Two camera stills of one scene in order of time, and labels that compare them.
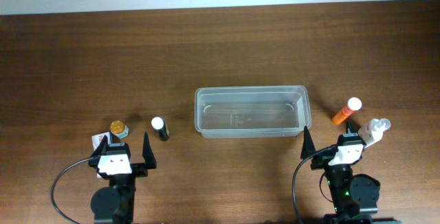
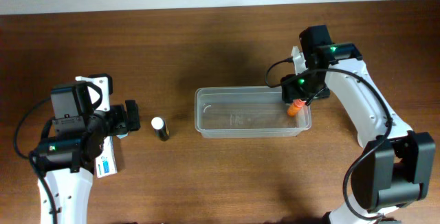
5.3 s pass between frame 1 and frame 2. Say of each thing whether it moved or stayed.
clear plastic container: stayed
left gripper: moved
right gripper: moved
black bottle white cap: stayed
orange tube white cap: moved
